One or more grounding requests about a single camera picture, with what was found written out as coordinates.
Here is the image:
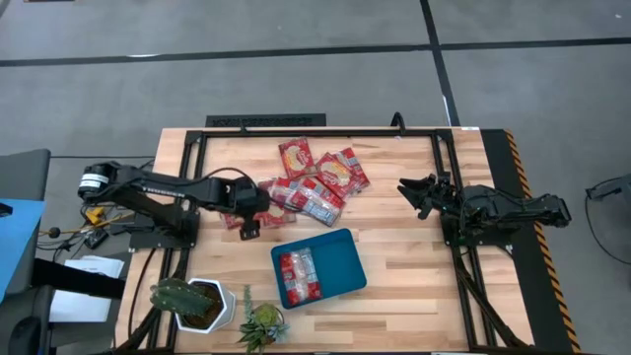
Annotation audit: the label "blue plastic basket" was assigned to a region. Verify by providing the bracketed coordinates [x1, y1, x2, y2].
[269, 227, 369, 311]

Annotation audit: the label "yellow cable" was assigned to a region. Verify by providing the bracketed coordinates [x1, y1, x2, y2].
[38, 206, 135, 237]

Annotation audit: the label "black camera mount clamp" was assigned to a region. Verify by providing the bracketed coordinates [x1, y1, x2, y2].
[389, 111, 408, 135]

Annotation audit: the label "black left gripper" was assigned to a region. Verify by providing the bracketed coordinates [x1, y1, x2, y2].
[216, 177, 271, 243]

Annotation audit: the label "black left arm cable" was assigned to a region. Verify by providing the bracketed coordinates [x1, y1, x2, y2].
[194, 166, 260, 191]

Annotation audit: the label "white hexagonal plant pot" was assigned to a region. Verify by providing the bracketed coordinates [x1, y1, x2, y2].
[175, 278, 237, 335]

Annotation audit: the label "red popcorn bag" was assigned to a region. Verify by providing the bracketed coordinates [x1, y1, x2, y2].
[258, 177, 307, 212]
[334, 146, 372, 191]
[278, 136, 317, 179]
[294, 177, 347, 228]
[279, 247, 324, 308]
[315, 152, 364, 200]
[220, 201, 297, 231]

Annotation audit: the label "black mat with hazard stripes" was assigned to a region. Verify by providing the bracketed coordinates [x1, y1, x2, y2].
[480, 128, 583, 355]

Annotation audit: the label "black strap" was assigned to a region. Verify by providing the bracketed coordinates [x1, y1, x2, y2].
[32, 258, 127, 300]

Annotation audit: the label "black power adapter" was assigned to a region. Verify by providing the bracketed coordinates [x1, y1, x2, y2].
[83, 229, 109, 250]

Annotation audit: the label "blue board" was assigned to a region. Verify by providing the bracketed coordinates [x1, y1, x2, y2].
[0, 198, 46, 305]

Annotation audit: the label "small green succulent plant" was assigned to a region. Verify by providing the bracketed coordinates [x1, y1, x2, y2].
[236, 284, 292, 355]

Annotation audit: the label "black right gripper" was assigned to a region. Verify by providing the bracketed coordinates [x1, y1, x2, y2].
[397, 174, 465, 221]

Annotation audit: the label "white paper sheets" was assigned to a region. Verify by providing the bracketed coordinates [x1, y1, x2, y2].
[48, 254, 125, 324]

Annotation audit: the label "green cactus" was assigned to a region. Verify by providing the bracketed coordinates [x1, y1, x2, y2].
[149, 277, 216, 319]

